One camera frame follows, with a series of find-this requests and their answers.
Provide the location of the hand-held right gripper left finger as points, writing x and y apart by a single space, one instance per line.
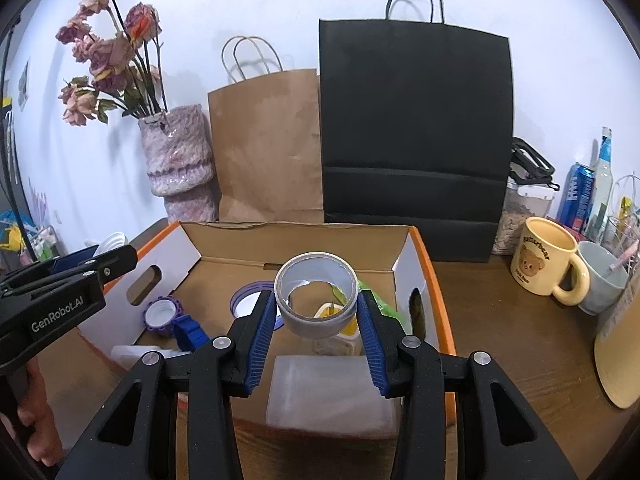
260 345

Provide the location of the cream thermos jug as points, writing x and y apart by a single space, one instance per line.
622 360

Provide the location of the wall picture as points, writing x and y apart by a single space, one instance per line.
23 85

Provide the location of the pink stick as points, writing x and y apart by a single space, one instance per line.
622 260

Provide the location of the blue round container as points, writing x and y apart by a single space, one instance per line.
247 305

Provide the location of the brown paper bag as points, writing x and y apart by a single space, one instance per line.
265 150

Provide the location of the dried pink roses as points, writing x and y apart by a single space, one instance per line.
107 55

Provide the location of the purple ridged cap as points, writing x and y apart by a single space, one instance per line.
159 316

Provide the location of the white round lid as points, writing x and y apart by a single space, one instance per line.
112 244

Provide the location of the clear plastic box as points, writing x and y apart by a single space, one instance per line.
325 395

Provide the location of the black light stand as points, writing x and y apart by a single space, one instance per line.
5 110

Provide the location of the purple plant decoration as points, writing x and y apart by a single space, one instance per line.
39 205

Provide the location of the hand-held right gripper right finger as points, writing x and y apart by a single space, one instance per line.
372 345

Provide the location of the blue drink can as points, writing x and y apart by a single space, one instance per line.
575 195

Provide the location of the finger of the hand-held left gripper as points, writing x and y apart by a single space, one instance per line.
75 259
117 262

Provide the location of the yellow bear mug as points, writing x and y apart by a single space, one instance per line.
540 260

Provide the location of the red cardboard box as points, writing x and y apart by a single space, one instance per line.
225 270

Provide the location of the black paper bag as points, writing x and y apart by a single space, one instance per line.
415 110

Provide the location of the clear jar with clip lid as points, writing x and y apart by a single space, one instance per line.
515 220

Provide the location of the blue ridged cap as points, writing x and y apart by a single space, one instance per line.
190 332

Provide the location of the grey tape roll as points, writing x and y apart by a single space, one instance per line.
320 327

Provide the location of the green spray bottle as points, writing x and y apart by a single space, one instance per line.
387 310

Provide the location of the pale grey cup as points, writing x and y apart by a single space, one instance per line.
602 285

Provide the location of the pink marbled vase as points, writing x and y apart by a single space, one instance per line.
177 155

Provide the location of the clear bottle with blue label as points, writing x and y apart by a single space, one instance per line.
600 185

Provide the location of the person's left hand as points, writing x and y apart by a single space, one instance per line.
42 425

